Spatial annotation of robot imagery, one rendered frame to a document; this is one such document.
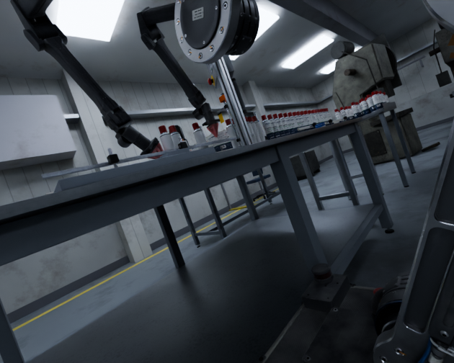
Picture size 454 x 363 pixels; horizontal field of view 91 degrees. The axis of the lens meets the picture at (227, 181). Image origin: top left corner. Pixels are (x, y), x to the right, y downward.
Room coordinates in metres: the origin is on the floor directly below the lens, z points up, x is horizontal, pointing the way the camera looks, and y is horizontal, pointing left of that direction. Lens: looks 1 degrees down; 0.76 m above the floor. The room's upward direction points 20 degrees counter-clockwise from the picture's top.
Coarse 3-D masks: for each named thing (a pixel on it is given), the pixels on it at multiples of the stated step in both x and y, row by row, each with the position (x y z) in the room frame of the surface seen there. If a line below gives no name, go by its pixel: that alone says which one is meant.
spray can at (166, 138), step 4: (160, 128) 1.04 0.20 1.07; (164, 128) 1.04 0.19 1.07; (160, 132) 1.04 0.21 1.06; (164, 132) 1.04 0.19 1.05; (160, 136) 1.04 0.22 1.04; (164, 136) 1.03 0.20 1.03; (168, 136) 1.04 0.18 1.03; (164, 140) 1.03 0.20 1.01; (168, 140) 1.03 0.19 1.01; (172, 140) 1.05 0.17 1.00; (164, 144) 1.03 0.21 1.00; (168, 144) 1.03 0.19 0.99; (172, 144) 1.04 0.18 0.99; (164, 148) 1.04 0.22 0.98; (168, 148) 1.03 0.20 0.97; (172, 148) 1.04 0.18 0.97
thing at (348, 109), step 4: (380, 92) 2.55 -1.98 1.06; (384, 92) 2.80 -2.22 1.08; (380, 96) 2.55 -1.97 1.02; (384, 96) 2.80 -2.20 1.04; (384, 100) 2.54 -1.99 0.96; (388, 100) 2.80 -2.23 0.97; (356, 104) 2.78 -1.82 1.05; (344, 108) 2.99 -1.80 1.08; (348, 108) 2.89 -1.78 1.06; (360, 108) 2.76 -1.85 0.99; (368, 108) 2.64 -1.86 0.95; (348, 112) 2.82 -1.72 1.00; (352, 112) 2.92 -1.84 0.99; (360, 112) 2.76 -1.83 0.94; (348, 116) 2.82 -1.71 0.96; (352, 116) 2.88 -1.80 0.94
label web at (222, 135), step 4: (220, 132) 1.52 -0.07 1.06; (224, 132) 1.53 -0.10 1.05; (208, 136) 1.53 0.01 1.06; (212, 136) 1.51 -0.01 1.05; (220, 136) 1.52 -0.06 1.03; (224, 136) 1.53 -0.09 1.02; (228, 136) 1.53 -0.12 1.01; (208, 140) 1.54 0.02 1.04; (212, 140) 1.52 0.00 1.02; (196, 144) 1.63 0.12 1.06; (216, 144) 1.50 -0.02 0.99; (220, 144) 1.51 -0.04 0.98; (224, 144) 1.52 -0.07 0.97; (228, 144) 1.53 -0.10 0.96; (196, 148) 1.64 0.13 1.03; (216, 148) 1.51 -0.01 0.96; (220, 148) 1.51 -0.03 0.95; (224, 148) 1.52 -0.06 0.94; (228, 148) 1.52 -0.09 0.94
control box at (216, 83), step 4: (224, 56) 1.22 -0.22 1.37; (228, 56) 1.22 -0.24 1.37; (224, 60) 1.22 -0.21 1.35; (228, 60) 1.22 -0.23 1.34; (228, 64) 1.22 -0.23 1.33; (208, 68) 1.35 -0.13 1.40; (228, 68) 1.22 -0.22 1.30; (232, 68) 1.22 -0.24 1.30; (228, 72) 1.22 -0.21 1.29; (232, 72) 1.23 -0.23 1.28; (212, 76) 1.32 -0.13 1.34; (216, 76) 1.23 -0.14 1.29; (216, 80) 1.27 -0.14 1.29; (216, 84) 1.32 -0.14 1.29; (220, 84) 1.33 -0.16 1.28; (216, 88) 1.37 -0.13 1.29
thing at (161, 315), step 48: (288, 144) 0.94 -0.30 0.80; (144, 192) 0.50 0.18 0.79; (192, 192) 0.58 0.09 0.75; (288, 192) 0.88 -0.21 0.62; (0, 240) 0.34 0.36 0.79; (48, 240) 0.38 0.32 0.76; (240, 240) 1.89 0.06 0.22; (288, 240) 1.49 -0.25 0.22; (336, 240) 1.24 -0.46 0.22; (144, 288) 1.58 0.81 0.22; (192, 288) 1.29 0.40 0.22; (240, 288) 1.10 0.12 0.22; (288, 288) 0.95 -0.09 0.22; (0, 336) 1.09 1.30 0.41; (96, 336) 1.14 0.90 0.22; (144, 336) 0.98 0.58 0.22; (192, 336) 0.86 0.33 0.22; (240, 336) 0.77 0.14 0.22
